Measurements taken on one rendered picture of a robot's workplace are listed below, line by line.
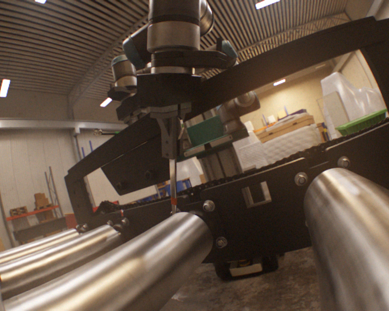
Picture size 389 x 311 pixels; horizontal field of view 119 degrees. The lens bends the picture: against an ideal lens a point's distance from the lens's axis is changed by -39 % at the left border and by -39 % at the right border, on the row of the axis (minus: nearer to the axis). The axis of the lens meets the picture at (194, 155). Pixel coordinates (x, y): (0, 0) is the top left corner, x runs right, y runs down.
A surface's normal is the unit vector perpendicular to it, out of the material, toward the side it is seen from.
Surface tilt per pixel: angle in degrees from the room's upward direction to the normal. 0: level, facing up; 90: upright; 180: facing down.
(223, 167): 90
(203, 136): 90
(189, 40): 125
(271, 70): 90
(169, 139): 103
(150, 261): 53
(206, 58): 113
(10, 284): 76
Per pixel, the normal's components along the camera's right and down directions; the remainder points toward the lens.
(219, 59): 0.88, 0.20
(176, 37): 0.28, 0.37
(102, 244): 0.73, -0.54
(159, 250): 0.40, -0.88
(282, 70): -0.44, 0.07
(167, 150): -0.47, 0.33
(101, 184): 0.57, -0.27
